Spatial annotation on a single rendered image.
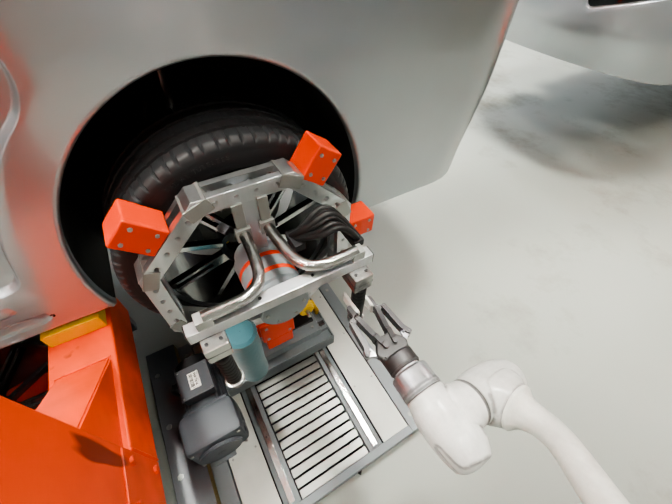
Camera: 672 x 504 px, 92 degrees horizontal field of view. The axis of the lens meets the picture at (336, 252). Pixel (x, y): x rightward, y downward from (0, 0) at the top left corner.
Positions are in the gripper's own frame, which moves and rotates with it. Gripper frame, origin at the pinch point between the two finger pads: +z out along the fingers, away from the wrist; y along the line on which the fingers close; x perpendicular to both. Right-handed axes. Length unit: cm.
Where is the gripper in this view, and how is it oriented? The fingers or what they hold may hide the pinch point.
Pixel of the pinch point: (357, 301)
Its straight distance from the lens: 84.5
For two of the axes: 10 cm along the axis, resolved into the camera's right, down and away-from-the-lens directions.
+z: -5.1, -6.6, 5.5
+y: 8.6, -3.7, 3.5
